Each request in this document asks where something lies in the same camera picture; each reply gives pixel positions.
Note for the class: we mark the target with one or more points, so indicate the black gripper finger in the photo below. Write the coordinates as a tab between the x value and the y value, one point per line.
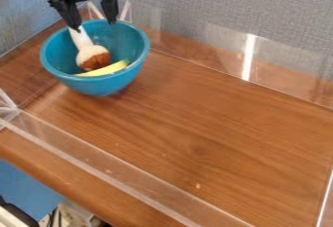
111	9
68	12

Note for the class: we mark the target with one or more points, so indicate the blue bowl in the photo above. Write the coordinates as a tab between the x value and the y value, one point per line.
122	38

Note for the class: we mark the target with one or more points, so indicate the brown white toy mushroom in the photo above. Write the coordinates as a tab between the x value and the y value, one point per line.
93	56

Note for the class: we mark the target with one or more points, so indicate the yellow toy banana slice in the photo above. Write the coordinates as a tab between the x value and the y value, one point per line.
118	66

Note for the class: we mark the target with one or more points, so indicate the clear acrylic barrier wall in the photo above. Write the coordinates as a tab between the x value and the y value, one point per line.
216	141

